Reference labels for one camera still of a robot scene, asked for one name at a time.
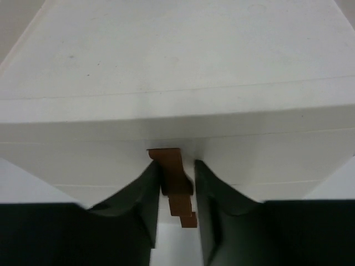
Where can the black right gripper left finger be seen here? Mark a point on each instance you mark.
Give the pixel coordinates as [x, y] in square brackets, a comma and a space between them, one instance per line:
[120, 230]

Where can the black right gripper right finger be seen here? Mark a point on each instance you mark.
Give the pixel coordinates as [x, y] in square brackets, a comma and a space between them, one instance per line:
[236, 230]

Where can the white three-drawer cabinet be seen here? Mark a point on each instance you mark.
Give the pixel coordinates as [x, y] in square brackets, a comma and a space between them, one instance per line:
[261, 91]

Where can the brown middle drawer handle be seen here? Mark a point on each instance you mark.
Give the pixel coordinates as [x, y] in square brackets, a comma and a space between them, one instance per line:
[180, 205]

